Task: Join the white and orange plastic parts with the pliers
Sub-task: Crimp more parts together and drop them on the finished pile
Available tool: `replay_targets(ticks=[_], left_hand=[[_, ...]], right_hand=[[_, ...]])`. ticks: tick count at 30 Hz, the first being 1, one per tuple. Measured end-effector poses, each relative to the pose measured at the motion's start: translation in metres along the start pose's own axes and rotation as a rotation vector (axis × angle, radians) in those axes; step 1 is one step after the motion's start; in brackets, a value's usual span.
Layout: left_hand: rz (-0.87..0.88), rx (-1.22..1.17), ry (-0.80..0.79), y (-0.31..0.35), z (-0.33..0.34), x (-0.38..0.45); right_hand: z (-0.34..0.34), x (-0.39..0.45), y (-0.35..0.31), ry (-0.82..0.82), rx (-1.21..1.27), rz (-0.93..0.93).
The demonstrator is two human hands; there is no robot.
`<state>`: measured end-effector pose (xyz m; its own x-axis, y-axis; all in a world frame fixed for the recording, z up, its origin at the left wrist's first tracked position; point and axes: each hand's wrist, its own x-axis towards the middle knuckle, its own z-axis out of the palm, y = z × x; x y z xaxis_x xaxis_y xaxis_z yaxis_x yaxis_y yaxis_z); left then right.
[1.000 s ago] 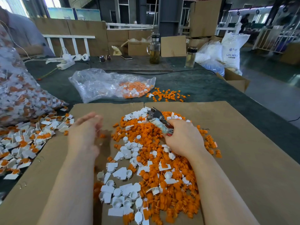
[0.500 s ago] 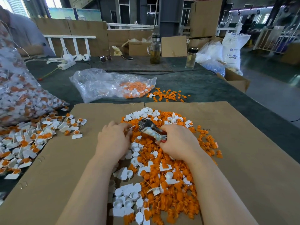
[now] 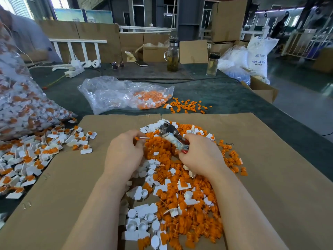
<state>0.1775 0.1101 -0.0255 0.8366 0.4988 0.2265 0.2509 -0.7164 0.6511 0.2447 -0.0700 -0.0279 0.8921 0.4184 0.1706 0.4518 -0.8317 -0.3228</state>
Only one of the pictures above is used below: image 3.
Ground person's right hand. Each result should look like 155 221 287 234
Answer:
178 134 230 178

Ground person's left hand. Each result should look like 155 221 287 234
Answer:
102 129 146 181

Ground silver red-handled pliers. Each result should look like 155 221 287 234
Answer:
158 121 191 153

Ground pile of orange and white parts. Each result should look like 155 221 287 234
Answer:
120 119 248 250

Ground pile of assembled white-orange parts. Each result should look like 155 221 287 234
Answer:
0 118 99 230

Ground person's left forearm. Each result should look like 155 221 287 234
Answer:
61 174 130 250

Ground person's right forearm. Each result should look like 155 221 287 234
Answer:
208 169 289 250

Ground scatter of orange offcuts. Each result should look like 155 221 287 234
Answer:
164 98 213 114

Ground small clear plastic bag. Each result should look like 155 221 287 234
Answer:
77 76 175 115

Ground open brown cardboard box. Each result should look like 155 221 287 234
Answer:
241 76 280 104

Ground glass bottle with black lid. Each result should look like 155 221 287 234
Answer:
206 52 221 77

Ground clear blue plastic bag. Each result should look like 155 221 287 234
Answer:
217 45 252 85

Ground white power strip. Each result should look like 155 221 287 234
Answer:
52 59 101 78

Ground flat brown cardboard panel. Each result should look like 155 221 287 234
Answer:
179 40 209 65

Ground glass tea jar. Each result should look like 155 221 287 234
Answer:
164 37 181 72

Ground open cardboard box with paper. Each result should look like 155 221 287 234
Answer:
135 41 172 63

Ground large clear bag of seals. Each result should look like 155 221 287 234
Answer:
0 26 78 143

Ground white woven sack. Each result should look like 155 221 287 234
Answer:
247 27 280 84

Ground row of upright cardboard sheets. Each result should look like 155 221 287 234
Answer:
35 19 174 64

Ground dark steel pillar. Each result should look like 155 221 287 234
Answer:
177 0 205 42

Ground tall brown cardboard box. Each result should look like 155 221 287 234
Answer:
211 0 248 43

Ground white metal rack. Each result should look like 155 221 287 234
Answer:
282 28 333 60

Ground white railing frame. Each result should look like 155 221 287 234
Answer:
49 39 108 64

